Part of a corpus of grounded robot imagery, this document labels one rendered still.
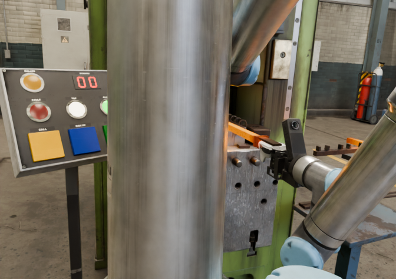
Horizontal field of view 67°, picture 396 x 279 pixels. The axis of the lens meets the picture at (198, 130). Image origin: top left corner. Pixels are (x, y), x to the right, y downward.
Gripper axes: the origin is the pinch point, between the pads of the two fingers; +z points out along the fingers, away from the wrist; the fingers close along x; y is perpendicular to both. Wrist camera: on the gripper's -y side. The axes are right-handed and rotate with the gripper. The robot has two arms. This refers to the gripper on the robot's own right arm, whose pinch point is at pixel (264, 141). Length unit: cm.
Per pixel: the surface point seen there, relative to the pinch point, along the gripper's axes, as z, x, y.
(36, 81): 12, -65, -16
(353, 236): -6, 36, 35
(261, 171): 21.8, 13.3, 18.8
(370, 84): 500, 584, 5
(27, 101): 8, -67, -11
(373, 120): 469, 579, 88
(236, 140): 27.7, 3.6, 6.8
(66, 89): 14, -58, -14
